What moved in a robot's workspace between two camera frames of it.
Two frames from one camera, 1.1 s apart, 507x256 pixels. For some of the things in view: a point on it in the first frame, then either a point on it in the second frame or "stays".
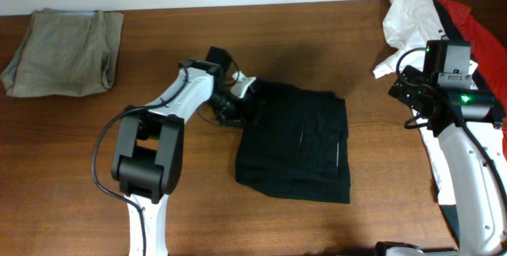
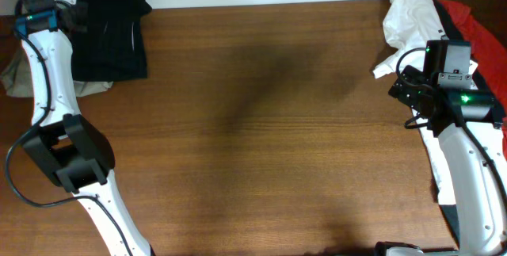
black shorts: x=298 y=147 → x=112 y=49
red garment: x=491 y=58 stays
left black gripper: x=238 y=112 → x=83 y=17
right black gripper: x=408 y=94 stays
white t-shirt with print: x=410 y=21 stays
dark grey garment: x=450 y=213 stays
